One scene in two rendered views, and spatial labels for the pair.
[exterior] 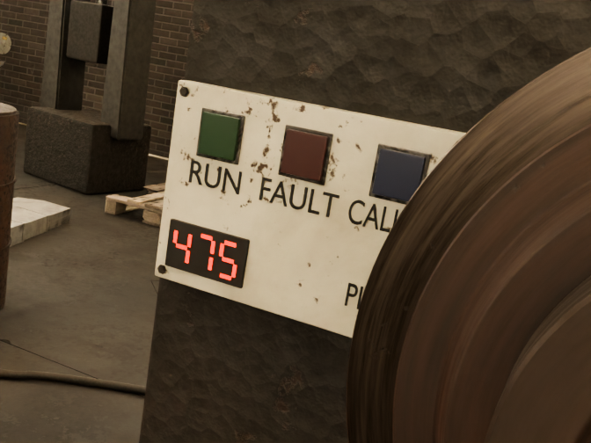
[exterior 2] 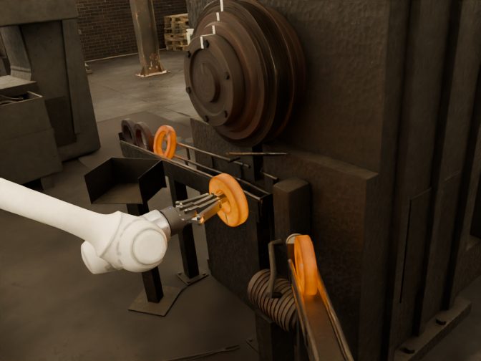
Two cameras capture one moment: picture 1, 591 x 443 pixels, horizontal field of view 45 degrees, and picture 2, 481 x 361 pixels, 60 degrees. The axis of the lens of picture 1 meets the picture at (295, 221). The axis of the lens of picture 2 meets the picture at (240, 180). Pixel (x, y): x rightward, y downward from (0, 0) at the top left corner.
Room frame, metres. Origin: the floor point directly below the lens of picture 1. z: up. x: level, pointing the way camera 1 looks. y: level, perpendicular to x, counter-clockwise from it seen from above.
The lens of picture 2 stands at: (-0.81, -1.01, 1.37)
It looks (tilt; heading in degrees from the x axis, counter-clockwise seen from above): 25 degrees down; 33
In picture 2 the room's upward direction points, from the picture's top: 5 degrees counter-clockwise
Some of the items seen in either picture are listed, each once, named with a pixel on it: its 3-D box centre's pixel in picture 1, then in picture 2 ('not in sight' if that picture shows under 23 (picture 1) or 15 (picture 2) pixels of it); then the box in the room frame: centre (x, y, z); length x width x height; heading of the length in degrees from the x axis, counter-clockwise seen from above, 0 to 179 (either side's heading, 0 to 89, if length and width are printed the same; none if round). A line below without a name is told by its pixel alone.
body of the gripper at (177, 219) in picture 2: not in sight; (179, 217); (-0.09, -0.34, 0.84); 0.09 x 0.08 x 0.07; 157
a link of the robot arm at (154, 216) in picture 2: not in sight; (154, 228); (-0.16, -0.31, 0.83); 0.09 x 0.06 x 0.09; 67
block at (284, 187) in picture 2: not in sight; (293, 215); (0.28, -0.50, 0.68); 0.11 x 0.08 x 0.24; 158
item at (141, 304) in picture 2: not in sight; (139, 238); (0.31, 0.31, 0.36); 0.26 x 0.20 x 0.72; 103
